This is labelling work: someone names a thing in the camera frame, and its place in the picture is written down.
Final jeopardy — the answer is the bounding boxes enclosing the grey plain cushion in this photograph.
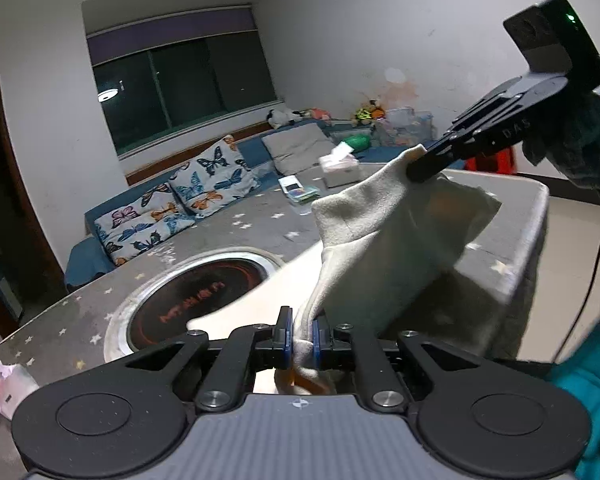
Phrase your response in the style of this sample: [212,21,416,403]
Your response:
[262,122,335,176]

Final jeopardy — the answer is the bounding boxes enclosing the dark window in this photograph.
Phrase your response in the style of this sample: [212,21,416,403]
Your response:
[87,6,278,155]

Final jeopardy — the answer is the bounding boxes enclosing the yellow toy pile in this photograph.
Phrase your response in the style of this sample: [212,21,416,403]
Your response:
[351,99,386,126]

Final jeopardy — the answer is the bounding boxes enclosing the butterfly pillow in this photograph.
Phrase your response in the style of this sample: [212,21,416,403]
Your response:
[94,183,195,266]
[169,134,260,219]

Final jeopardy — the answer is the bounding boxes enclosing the cream knit garment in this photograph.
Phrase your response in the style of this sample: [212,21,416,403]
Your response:
[185,143,503,395]

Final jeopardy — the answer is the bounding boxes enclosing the left butterfly pillow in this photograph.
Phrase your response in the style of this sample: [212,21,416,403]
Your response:
[94,183,195,266]

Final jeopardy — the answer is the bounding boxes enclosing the round induction cooktop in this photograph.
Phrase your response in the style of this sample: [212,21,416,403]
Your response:
[104,246,284,362]

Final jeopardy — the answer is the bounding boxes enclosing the pink tissue pack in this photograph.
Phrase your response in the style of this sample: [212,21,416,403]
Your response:
[0,361,38,420]

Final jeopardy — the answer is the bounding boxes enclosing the green ball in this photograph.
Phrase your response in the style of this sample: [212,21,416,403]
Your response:
[343,133,372,153]

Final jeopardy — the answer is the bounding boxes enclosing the red box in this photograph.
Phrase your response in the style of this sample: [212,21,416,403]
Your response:
[464,148,517,176]

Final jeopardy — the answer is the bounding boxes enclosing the right butterfly pillow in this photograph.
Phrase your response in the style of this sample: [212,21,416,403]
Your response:
[169,134,260,219]

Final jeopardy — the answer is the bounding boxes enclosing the blue sofa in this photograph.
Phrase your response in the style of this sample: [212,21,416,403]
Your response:
[63,118,472,291]

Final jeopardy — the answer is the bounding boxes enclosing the black white plush toy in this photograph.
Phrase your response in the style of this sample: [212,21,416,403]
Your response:
[266,110,303,129]

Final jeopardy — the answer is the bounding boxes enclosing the white tissue box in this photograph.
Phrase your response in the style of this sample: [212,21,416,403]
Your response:
[318,142,362,188]

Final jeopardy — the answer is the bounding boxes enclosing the colourful book stack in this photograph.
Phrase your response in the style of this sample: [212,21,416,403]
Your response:
[287,186,321,205]

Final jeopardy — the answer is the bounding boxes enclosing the dark gloved hand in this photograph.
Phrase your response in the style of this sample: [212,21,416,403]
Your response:
[522,92,600,191]

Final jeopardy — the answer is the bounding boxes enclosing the clear plastic storage bin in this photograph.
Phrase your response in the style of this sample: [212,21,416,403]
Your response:
[375,106,434,148]

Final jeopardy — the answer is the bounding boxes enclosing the dark wooden door frame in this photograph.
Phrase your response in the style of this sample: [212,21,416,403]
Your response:
[0,85,66,340]

